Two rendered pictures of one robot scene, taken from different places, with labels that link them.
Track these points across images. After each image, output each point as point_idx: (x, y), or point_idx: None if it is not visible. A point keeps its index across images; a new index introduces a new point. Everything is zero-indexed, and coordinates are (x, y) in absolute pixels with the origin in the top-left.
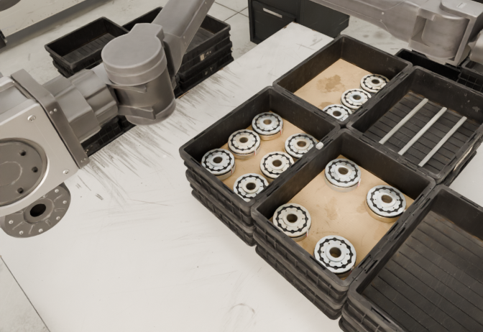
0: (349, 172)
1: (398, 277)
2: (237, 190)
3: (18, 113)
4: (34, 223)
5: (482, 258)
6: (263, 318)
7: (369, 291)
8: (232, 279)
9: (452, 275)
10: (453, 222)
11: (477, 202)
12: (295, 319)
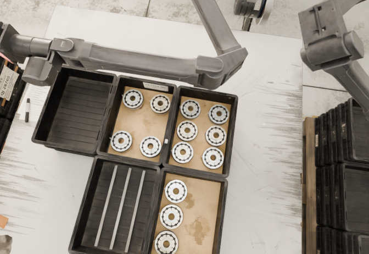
0: (146, 146)
1: (103, 108)
2: (195, 103)
3: None
4: None
5: (70, 139)
6: (155, 78)
7: None
8: (177, 84)
9: (81, 122)
10: None
11: (80, 198)
12: None
